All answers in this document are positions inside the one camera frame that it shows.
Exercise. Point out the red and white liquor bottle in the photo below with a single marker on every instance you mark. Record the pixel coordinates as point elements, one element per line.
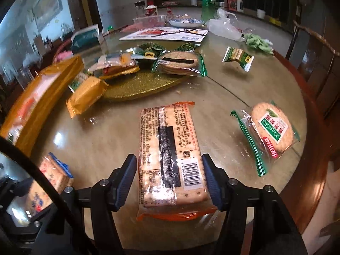
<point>150,11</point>

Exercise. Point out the round cracker packet red label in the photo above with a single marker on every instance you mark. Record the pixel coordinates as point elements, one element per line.
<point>271,127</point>

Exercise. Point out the gold glitter round tray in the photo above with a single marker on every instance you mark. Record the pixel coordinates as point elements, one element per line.
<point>143,85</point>

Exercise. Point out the white plastic bag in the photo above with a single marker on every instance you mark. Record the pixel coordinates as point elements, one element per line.
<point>223,28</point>

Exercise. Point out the green cloth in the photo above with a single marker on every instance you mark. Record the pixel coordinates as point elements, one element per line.
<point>257,42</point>

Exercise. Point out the white cup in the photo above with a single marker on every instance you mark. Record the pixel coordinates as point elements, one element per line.
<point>261,13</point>

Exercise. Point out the wooden chair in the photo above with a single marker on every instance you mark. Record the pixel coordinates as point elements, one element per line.
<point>316,55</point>

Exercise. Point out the blue and white ceramic plate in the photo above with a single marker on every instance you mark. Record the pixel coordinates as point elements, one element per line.
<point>186,22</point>

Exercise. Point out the small green snack packet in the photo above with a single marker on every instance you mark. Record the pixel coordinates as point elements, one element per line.
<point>144,54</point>
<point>188,47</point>
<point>237,57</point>
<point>154,46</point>

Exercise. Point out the blue square cracker packet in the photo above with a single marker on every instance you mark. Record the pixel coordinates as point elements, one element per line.
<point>51,175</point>

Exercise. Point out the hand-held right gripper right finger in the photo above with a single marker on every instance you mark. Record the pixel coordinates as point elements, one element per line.
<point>211,182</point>

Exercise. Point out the framed wall picture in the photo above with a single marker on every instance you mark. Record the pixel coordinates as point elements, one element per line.
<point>47,8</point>

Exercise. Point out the red box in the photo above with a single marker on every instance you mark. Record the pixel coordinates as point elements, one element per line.
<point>232,3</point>

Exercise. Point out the gold cardboard box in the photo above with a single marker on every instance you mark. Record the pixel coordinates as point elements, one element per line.
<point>45,90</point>

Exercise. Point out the orange rectangular cracker packet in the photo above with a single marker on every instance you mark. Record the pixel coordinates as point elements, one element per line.
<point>151,138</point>

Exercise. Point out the printed paper sheet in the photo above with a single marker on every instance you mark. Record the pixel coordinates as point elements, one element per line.
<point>170,35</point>

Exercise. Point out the white spray bottle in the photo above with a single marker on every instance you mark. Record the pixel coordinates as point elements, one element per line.
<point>240,4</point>

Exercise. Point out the clear plastic container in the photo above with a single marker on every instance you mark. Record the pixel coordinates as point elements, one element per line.
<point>148,21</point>

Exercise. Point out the glass jar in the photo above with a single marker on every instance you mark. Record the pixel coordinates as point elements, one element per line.
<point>139,9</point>

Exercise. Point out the green plastic bottle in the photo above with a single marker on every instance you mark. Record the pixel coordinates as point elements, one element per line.
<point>209,5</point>

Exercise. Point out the pink cloth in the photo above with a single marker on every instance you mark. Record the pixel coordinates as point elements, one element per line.
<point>63,56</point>

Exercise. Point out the teal tissue pack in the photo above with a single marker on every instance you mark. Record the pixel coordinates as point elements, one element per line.
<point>85,38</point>

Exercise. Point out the round cracker packet black tape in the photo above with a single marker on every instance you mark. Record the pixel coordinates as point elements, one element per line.
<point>180,63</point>

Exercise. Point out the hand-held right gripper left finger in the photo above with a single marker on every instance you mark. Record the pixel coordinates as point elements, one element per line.
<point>127,182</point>

